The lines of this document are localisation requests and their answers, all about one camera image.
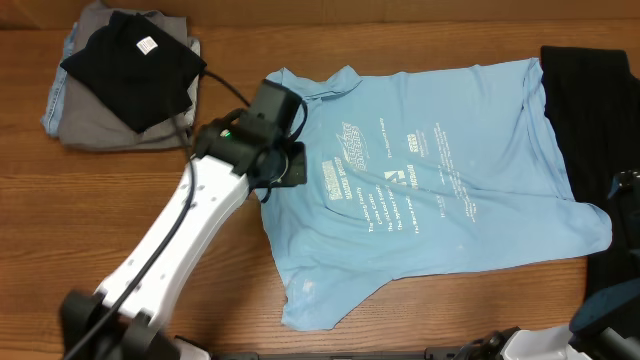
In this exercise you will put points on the folded light blue jeans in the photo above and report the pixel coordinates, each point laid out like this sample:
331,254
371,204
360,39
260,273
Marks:
51,119

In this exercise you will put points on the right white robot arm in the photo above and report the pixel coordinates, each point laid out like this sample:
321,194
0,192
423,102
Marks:
587,336

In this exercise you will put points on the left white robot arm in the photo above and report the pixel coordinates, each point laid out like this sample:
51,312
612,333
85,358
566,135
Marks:
253,147

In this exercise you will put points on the black garment on right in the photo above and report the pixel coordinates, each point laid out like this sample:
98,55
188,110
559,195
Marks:
593,106

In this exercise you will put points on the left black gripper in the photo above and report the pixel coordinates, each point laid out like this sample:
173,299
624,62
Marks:
298,173

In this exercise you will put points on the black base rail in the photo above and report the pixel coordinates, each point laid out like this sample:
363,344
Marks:
325,355

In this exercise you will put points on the light blue printed t-shirt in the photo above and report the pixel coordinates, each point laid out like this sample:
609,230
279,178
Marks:
416,174

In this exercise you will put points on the folded black shirt with tag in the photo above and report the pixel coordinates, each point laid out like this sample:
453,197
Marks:
137,70

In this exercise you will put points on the folded grey garment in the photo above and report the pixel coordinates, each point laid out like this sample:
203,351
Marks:
87,124

